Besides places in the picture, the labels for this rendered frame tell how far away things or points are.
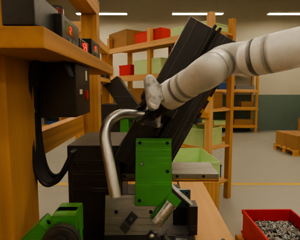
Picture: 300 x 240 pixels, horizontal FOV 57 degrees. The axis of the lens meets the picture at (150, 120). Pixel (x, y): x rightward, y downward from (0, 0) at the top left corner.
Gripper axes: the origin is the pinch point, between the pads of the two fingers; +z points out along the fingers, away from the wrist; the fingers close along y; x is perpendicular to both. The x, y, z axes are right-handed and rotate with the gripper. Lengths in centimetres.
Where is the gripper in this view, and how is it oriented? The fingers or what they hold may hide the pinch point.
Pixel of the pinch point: (140, 113)
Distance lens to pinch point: 83.4
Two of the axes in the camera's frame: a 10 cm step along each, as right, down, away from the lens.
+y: -1.4, -9.5, 2.8
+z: -5.4, 3.1, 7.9
